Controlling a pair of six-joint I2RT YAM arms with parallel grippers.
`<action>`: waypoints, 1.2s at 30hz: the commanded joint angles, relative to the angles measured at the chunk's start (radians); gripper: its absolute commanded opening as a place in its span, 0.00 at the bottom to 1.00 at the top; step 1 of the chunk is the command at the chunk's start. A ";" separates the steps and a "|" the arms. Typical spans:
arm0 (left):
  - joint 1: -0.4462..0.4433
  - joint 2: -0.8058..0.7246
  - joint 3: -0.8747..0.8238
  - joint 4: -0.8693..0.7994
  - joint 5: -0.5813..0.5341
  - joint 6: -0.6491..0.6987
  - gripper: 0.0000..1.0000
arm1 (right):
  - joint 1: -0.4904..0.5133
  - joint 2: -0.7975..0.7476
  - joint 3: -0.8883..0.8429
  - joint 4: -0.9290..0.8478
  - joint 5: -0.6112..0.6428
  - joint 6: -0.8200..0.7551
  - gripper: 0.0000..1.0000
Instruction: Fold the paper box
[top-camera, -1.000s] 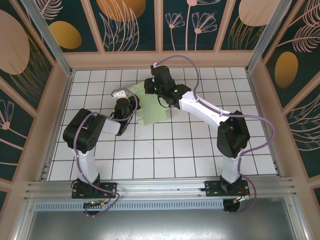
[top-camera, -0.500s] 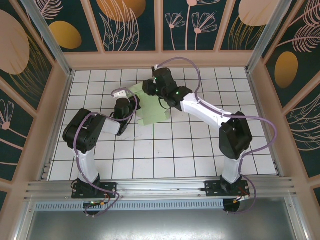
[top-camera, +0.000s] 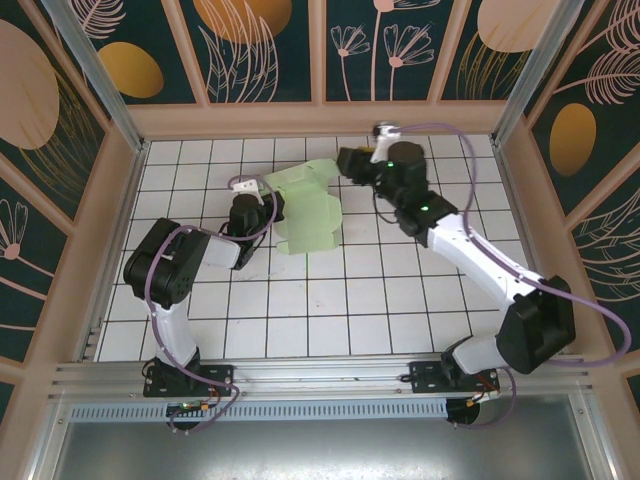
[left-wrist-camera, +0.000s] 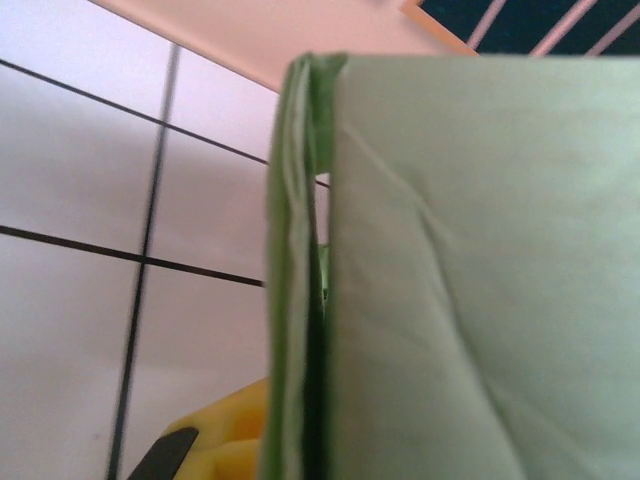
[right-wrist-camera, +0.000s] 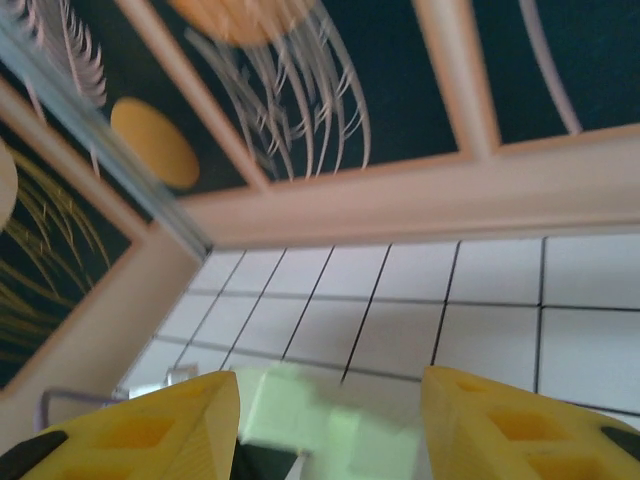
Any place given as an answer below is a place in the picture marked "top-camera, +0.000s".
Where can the aluminium side rail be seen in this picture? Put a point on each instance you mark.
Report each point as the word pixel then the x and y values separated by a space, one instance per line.
pixel 518 212
pixel 126 210

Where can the long aluminium frame rail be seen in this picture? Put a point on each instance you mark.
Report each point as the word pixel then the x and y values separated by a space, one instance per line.
pixel 320 375

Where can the aluminium frame post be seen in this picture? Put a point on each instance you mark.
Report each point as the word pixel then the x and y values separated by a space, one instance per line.
pixel 536 65
pixel 92 65

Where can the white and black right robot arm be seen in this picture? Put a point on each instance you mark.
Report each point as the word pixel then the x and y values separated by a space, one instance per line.
pixel 480 265

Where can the light green paper box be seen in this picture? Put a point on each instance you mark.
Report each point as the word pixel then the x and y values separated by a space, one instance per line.
pixel 310 220

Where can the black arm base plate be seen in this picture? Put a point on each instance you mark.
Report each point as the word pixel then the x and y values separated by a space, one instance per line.
pixel 425 377
pixel 220 380

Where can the grey metal sheet panel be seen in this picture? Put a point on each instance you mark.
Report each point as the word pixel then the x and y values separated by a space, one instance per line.
pixel 320 450

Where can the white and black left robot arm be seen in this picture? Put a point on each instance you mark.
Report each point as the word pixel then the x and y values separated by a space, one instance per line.
pixel 175 330

